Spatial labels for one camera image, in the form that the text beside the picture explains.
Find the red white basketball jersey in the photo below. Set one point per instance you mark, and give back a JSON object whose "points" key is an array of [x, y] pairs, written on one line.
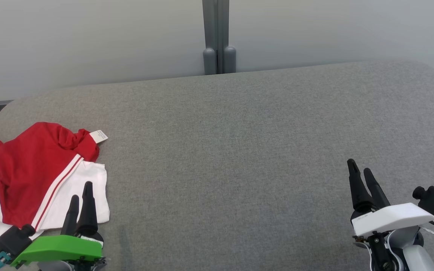
{"points": [[32, 169]]}

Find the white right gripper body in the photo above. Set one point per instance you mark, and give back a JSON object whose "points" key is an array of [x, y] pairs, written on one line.
{"points": [[394, 216]]}

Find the grey fabric sofa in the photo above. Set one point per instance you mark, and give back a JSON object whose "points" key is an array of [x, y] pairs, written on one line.
{"points": [[239, 158]]}

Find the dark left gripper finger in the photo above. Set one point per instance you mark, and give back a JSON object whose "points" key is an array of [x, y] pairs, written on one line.
{"points": [[71, 218], [88, 214]]}

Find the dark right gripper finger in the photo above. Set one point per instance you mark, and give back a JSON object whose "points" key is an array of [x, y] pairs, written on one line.
{"points": [[358, 192], [377, 192]]}

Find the grey partition post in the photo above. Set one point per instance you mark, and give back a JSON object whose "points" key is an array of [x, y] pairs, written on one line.
{"points": [[216, 30]]}

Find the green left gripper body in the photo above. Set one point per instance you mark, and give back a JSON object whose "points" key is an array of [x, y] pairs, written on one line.
{"points": [[62, 246]]}

